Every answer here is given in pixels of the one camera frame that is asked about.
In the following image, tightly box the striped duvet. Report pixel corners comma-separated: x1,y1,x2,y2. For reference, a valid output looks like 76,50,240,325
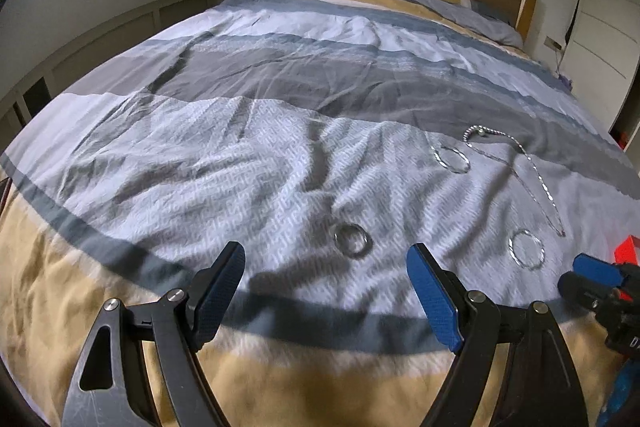
0,0,640,427

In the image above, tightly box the silver chain necklace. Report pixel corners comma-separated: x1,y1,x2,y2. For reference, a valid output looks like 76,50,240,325
470,129,568,238

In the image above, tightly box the person's right hand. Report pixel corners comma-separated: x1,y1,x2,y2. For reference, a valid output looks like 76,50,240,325
601,356,640,427

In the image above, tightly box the red cardboard box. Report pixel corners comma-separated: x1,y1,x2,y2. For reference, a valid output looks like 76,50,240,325
615,234,640,266

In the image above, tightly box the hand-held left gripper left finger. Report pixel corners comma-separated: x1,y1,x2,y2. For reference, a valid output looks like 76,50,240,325
60,241,247,427

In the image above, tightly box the low white wall cabinet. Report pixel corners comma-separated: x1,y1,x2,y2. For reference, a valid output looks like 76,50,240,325
0,0,221,148

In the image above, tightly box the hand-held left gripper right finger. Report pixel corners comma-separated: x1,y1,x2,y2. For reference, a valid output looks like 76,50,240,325
406,243,586,427

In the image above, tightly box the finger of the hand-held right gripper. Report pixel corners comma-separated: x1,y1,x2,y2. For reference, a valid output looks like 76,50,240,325
572,253,627,288
557,271,608,313

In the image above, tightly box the dark silver ring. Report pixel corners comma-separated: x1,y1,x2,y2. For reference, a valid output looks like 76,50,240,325
333,223,372,258

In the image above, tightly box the silver hoop bracelet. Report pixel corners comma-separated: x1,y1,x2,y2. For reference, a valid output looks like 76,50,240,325
507,230,545,268

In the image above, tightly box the striped pillow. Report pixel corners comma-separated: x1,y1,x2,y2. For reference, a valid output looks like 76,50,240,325
406,0,524,48

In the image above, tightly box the white wardrobe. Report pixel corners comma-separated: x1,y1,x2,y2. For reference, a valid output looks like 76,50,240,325
565,0,640,142

